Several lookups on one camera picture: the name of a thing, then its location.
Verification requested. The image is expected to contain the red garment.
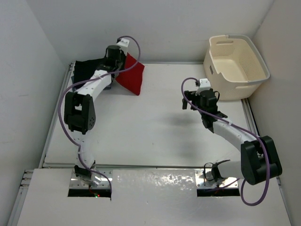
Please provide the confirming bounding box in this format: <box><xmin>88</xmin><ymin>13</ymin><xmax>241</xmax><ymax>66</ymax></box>
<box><xmin>116</xmin><ymin>63</ymin><xmax>145</xmax><ymax>96</ymax></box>

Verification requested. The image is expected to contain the black garment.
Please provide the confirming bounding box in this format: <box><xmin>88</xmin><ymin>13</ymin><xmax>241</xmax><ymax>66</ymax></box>
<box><xmin>73</xmin><ymin>58</ymin><xmax>104</xmax><ymax>83</ymax></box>

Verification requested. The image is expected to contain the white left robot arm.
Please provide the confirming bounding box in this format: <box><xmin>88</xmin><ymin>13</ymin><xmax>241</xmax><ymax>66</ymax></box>
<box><xmin>59</xmin><ymin>41</ymin><xmax>128</xmax><ymax>178</ymax></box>

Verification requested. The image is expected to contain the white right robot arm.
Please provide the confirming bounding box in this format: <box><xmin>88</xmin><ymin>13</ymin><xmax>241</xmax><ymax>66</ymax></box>
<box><xmin>182</xmin><ymin>88</ymin><xmax>283</xmax><ymax>185</ymax></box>

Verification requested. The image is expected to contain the cream perforated laundry basket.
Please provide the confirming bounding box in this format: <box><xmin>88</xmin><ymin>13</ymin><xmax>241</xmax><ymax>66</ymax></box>
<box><xmin>203</xmin><ymin>35</ymin><xmax>270</xmax><ymax>101</ymax></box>

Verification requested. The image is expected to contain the white front cover panel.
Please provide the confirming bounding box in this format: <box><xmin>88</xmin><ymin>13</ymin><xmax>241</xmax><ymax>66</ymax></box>
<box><xmin>18</xmin><ymin>169</ymin><xmax>290</xmax><ymax>226</ymax></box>

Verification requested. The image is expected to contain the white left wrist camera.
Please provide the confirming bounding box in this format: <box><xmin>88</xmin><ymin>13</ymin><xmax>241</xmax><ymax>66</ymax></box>
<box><xmin>117</xmin><ymin>38</ymin><xmax>130</xmax><ymax>55</ymax></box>

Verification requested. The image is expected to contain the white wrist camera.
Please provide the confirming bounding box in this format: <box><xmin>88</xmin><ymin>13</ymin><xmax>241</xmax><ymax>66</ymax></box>
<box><xmin>196</xmin><ymin>78</ymin><xmax>211</xmax><ymax>95</ymax></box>
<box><xmin>117</xmin><ymin>38</ymin><xmax>130</xmax><ymax>55</ymax></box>

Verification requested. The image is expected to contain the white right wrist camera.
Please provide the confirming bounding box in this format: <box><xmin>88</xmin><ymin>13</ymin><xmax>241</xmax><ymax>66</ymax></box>
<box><xmin>196</xmin><ymin>78</ymin><xmax>211</xmax><ymax>95</ymax></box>

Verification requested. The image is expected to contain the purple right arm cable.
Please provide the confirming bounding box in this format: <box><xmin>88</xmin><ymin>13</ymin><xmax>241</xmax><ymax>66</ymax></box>
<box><xmin>181</xmin><ymin>77</ymin><xmax>270</xmax><ymax>205</ymax></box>

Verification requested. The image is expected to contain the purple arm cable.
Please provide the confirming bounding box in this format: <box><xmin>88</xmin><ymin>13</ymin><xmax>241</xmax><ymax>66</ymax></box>
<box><xmin>57</xmin><ymin>35</ymin><xmax>141</xmax><ymax>190</ymax></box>
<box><xmin>181</xmin><ymin>77</ymin><xmax>270</xmax><ymax>205</ymax></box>

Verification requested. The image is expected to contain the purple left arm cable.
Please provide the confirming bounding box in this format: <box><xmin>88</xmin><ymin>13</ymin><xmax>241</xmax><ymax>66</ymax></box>
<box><xmin>57</xmin><ymin>35</ymin><xmax>141</xmax><ymax>190</ymax></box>

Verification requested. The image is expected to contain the aluminium table edge rail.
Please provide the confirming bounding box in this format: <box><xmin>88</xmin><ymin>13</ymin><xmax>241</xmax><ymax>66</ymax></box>
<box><xmin>38</xmin><ymin>63</ymin><xmax>73</xmax><ymax>169</ymax></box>

